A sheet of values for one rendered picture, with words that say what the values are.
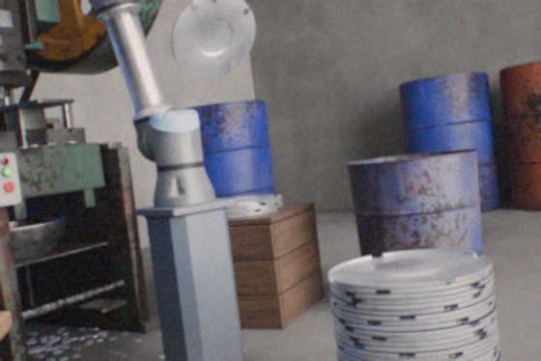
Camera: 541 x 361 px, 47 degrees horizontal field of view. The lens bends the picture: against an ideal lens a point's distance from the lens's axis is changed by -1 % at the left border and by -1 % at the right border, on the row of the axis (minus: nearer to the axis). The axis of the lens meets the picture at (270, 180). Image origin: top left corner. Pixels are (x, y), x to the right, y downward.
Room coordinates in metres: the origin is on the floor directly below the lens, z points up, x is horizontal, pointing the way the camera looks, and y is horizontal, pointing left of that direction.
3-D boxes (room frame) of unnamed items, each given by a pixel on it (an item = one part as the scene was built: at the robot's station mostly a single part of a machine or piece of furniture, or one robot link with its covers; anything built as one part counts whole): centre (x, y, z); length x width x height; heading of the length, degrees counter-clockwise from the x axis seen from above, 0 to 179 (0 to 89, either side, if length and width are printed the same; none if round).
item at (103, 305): (1.94, 0.74, 0.14); 0.59 x 0.10 x 0.05; 58
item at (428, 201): (2.03, -0.46, 0.24); 0.42 x 0.42 x 0.48
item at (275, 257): (2.14, 0.11, 0.18); 0.40 x 0.38 x 0.35; 65
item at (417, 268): (1.11, -0.23, 0.32); 0.29 x 0.29 x 0.01
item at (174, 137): (1.52, 0.22, 0.62); 0.13 x 0.12 x 0.14; 24
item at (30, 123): (1.91, 0.70, 0.72); 0.25 x 0.14 x 0.14; 58
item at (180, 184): (1.52, 0.21, 0.50); 0.15 x 0.15 x 0.10
